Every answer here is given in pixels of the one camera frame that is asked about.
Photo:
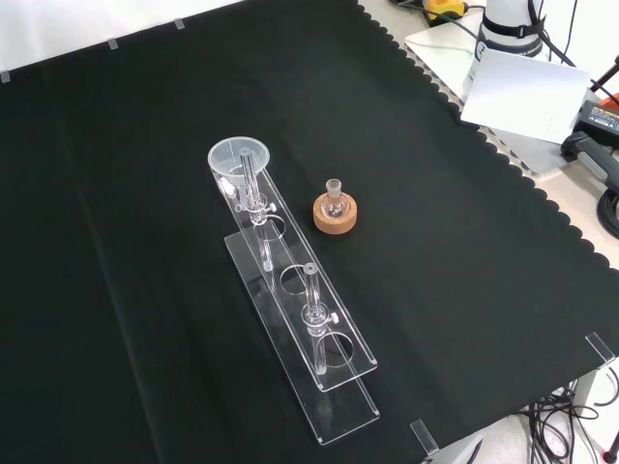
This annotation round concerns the clear plastic funnel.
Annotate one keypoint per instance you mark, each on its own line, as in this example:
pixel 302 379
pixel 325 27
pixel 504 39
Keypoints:
pixel 221 155

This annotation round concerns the clear acrylic funnel stand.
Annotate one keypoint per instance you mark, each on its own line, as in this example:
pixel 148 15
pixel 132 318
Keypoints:
pixel 338 416

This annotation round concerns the clear plastic cloth clip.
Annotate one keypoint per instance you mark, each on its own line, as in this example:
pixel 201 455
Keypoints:
pixel 5 77
pixel 423 437
pixel 112 44
pixel 178 23
pixel 599 350

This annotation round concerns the black tripod leg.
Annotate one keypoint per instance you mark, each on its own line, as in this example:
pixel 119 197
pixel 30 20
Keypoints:
pixel 604 77

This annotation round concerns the yellow stop button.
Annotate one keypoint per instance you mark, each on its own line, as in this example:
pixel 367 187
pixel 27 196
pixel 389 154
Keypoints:
pixel 447 7

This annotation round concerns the black grey clamp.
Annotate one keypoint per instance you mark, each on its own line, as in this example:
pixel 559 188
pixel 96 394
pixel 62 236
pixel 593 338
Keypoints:
pixel 592 162

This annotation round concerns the black bench cloth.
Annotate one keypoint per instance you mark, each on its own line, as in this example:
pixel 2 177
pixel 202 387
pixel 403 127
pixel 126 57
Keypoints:
pixel 435 241

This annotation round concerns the small round-bottom glass flask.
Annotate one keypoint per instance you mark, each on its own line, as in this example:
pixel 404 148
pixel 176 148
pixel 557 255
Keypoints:
pixel 334 208

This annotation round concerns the white paper card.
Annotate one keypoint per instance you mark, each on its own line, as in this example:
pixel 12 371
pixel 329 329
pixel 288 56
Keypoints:
pixel 527 96

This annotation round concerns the black orange power adapter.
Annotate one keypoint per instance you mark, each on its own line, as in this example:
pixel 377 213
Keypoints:
pixel 600 121

